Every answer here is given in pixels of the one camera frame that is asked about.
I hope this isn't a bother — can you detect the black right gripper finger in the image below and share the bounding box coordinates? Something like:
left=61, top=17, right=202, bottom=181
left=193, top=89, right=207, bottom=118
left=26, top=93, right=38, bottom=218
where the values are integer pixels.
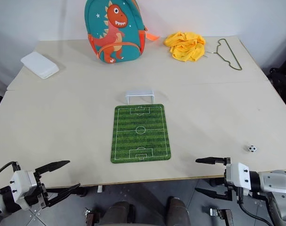
left=195, top=187, right=232, bottom=200
left=195, top=157, right=228, bottom=165

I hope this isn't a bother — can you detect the small white goal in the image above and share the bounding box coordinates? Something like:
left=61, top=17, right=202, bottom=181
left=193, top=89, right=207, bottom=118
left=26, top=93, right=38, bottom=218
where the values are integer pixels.
left=125, top=89, right=155, bottom=105

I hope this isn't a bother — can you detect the metal clamp bracket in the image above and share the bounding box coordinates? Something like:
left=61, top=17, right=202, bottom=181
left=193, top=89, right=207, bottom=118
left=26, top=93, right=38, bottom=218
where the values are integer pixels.
left=84, top=207, right=100, bottom=226
left=209, top=206, right=233, bottom=222

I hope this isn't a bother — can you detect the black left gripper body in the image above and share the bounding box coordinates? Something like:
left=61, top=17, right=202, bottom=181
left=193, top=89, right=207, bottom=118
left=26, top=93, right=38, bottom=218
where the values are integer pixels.
left=24, top=171, right=50, bottom=210

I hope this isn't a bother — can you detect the green soccer field mat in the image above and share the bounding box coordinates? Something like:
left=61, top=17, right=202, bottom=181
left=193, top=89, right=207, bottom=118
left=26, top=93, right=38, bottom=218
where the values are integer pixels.
left=110, top=104, right=172, bottom=164

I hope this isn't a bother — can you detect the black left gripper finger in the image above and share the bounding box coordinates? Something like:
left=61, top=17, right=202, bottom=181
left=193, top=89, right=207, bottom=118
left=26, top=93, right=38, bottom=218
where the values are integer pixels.
left=35, top=160, right=71, bottom=180
left=46, top=184, right=81, bottom=208

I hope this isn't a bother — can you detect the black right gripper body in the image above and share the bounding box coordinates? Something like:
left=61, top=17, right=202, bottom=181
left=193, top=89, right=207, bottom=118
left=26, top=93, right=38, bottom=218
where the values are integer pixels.
left=223, top=157, right=243, bottom=204

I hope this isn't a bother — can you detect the green wire clothes hanger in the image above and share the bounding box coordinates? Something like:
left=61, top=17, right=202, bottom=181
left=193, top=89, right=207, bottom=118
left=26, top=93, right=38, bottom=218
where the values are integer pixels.
left=203, top=38, right=243, bottom=71

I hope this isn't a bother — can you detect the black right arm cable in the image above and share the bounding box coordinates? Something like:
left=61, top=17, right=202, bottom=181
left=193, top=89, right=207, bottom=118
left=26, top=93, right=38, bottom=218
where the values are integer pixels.
left=238, top=199, right=279, bottom=226

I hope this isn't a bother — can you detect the white plastic lidded box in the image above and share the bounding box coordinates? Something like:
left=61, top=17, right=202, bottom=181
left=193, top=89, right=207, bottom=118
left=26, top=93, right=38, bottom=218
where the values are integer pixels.
left=20, top=51, right=60, bottom=80

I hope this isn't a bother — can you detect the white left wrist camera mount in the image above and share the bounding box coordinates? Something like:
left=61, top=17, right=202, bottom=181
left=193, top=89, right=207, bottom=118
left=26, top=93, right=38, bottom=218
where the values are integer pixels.
left=9, top=169, right=38, bottom=210

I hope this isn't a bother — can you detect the teal dinosaur backpack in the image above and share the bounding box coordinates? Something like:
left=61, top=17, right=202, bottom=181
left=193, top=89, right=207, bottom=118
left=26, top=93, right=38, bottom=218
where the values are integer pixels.
left=84, top=0, right=160, bottom=64

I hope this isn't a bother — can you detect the dark rounded shape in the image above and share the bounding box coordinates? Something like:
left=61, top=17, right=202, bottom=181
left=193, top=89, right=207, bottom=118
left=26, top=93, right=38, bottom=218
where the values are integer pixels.
left=103, top=200, right=137, bottom=226
left=166, top=196, right=192, bottom=226

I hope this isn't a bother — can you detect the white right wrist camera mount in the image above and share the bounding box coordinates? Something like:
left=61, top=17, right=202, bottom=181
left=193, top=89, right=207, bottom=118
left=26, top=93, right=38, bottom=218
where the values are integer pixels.
left=225, top=162, right=251, bottom=196

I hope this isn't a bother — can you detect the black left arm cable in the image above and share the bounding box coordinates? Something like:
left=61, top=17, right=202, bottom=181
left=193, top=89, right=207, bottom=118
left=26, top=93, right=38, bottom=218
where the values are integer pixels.
left=0, top=161, right=21, bottom=182

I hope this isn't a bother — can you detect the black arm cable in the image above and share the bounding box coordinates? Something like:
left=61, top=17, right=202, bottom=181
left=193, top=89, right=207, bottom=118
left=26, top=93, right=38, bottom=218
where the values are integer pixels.
left=238, top=199, right=279, bottom=226
left=0, top=161, right=21, bottom=182

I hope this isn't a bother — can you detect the crumpled yellow cloth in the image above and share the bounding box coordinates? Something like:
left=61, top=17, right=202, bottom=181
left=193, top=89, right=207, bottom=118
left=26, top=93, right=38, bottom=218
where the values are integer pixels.
left=164, top=31, right=207, bottom=63

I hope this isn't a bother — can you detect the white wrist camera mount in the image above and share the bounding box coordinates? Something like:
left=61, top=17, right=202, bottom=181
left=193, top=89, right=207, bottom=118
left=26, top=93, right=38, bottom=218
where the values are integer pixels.
left=9, top=169, right=38, bottom=210
left=225, top=162, right=251, bottom=196

